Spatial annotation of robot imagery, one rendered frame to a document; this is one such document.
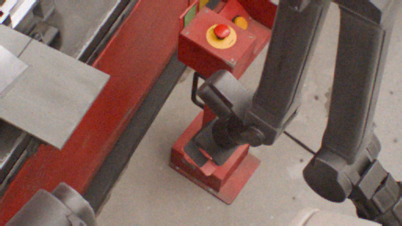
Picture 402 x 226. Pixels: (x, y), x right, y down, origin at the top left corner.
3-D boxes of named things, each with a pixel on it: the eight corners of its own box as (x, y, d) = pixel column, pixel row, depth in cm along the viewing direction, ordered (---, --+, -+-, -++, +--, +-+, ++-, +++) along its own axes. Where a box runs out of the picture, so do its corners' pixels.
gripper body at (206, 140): (191, 140, 120) (209, 134, 113) (228, 101, 124) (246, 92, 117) (217, 167, 121) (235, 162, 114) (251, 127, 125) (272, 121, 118)
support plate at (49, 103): (60, 151, 127) (60, 148, 126) (-50, 92, 132) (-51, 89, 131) (110, 78, 135) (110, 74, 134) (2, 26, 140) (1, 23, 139)
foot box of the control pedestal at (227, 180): (229, 205, 229) (232, 192, 219) (167, 165, 235) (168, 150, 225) (261, 162, 238) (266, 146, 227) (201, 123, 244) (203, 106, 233)
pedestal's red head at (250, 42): (228, 92, 173) (235, 52, 158) (176, 60, 177) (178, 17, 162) (271, 39, 182) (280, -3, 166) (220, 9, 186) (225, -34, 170)
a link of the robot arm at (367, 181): (374, 208, 98) (392, 181, 101) (338, 157, 95) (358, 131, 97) (332, 204, 106) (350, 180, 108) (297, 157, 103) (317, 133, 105)
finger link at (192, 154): (166, 154, 126) (186, 147, 118) (191, 127, 129) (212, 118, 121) (191, 180, 127) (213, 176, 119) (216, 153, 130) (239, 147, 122)
